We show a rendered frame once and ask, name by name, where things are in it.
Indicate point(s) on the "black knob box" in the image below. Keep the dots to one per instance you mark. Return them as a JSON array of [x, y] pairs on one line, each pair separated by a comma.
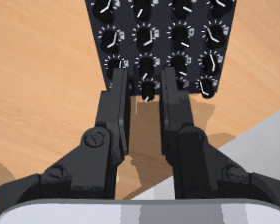
[[125, 38]]

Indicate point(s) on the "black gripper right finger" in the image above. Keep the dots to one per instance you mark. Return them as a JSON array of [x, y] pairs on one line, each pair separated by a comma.
[[205, 172]]

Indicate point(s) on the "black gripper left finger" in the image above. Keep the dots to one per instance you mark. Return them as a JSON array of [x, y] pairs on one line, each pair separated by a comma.
[[90, 169]]

